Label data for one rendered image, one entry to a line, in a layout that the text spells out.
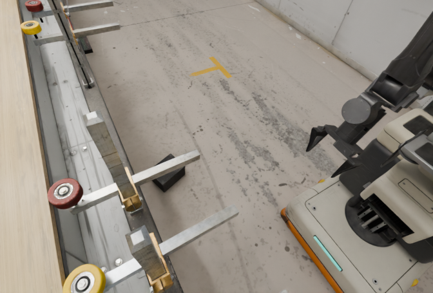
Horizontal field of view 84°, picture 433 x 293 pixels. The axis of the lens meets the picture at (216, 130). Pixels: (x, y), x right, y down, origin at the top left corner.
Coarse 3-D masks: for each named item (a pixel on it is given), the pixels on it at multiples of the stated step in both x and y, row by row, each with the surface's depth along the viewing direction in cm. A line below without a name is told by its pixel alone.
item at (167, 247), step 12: (216, 216) 71; (228, 216) 71; (192, 228) 68; (204, 228) 68; (168, 240) 66; (180, 240) 66; (192, 240) 68; (168, 252) 64; (132, 264) 61; (108, 276) 59; (120, 276) 60; (108, 288) 59
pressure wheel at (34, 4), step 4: (32, 0) 135; (36, 0) 135; (28, 4) 132; (32, 4) 133; (36, 4) 132; (40, 4) 134; (28, 8) 132; (32, 8) 132; (36, 8) 133; (40, 8) 134
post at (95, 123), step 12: (84, 120) 49; (96, 120) 49; (96, 132) 50; (108, 132) 52; (96, 144) 53; (108, 144) 55; (108, 156) 57; (108, 168) 60; (120, 168) 63; (120, 180) 66; (120, 192) 70; (132, 192) 74
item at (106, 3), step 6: (108, 0) 152; (66, 6) 143; (72, 6) 143; (78, 6) 144; (84, 6) 146; (90, 6) 147; (96, 6) 149; (102, 6) 151; (108, 6) 152; (36, 12) 136; (42, 12) 137; (48, 12) 139; (66, 12) 143
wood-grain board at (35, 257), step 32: (0, 0) 134; (0, 32) 114; (0, 64) 99; (0, 96) 88; (32, 96) 90; (0, 128) 79; (32, 128) 79; (0, 160) 71; (32, 160) 72; (0, 192) 65; (32, 192) 66; (0, 224) 60; (32, 224) 60; (0, 256) 56; (32, 256) 56; (0, 288) 52; (32, 288) 52
